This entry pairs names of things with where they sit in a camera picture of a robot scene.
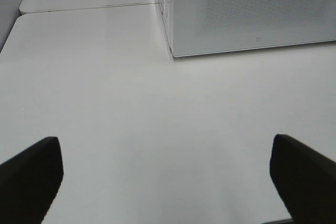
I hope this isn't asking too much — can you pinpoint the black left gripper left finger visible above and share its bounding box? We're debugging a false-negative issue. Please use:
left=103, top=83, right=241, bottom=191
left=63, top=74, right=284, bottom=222
left=1, top=137, right=64, bottom=223

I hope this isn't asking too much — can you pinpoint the white microwave door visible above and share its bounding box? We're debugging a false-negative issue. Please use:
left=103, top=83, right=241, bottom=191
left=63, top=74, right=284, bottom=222
left=171, top=0, right=335, bottom=57

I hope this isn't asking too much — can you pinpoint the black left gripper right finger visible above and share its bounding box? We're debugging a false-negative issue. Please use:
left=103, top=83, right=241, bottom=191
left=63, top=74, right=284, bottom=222
left=269, top=134, right=335, bottom=223

